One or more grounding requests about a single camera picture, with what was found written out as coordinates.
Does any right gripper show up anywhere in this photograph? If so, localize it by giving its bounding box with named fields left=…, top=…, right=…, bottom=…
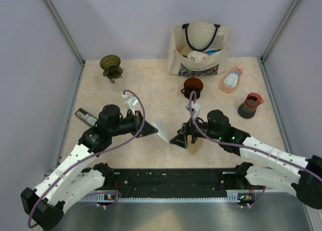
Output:
left=170, top=113, right=222, bottom=148

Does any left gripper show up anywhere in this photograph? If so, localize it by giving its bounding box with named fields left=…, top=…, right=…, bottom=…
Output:
left=110, top=111, right=158, bottom=138

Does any white paper coffee filter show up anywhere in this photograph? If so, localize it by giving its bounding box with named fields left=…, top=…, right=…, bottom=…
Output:
left=152, top=119, right=171, bottom=143

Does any brown coffee dripper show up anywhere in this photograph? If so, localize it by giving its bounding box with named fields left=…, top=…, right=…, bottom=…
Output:
left=181, top=78, right=203, bottom=99

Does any olive green coffee dripper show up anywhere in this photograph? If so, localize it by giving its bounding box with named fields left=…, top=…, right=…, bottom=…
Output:
left=100, top=55, right=123, bottom=80

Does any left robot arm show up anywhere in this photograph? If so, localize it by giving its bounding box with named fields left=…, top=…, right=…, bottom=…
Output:
left=21, top=104, right=158, bottom=230

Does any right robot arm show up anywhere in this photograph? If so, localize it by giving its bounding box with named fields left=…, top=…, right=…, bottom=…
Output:
left=170, top=110, right=321, bottom=210

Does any brown paper coffee filter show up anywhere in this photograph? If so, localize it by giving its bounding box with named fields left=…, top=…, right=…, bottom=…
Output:
left=187, top=136, right=203, bottom=156

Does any clear glass coffee server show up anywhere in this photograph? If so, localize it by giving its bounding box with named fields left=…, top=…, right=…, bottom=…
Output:
left=110, top=78, right=126, bottom=93

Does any silver rectangular box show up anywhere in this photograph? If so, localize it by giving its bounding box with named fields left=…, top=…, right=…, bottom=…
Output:
left=75, top=108, right=98, bottom=127

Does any dark carafe with red lid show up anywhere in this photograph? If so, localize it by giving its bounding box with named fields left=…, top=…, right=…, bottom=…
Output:
left=237, top=93, right=264, bottom=119

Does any pink lotion bottle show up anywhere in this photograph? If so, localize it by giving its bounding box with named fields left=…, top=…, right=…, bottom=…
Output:
left=220, top=65, right=243, bottom=94

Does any beige canvas tote bag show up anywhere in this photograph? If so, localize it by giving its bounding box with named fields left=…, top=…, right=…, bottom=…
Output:
left=167, top=22, right=232, bottom=77

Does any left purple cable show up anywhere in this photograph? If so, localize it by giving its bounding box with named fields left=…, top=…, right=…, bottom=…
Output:
left=27, top=90, right=146, bottom=229

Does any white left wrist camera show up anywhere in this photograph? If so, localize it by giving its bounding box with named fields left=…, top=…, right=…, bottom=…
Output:
left=122, top=94, right=138, bottom=114

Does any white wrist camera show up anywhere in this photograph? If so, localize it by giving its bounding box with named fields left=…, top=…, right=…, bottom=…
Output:
left=186, top=102, right=201, bottom=120
left=122, top=94, right=138, bottom=114

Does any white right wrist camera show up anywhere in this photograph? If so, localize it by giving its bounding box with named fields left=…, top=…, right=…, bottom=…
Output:
left=186, top=102, right=201, bottom=120

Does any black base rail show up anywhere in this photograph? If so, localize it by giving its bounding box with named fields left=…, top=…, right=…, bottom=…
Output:
left=98, top=168, right=251, bottom=198

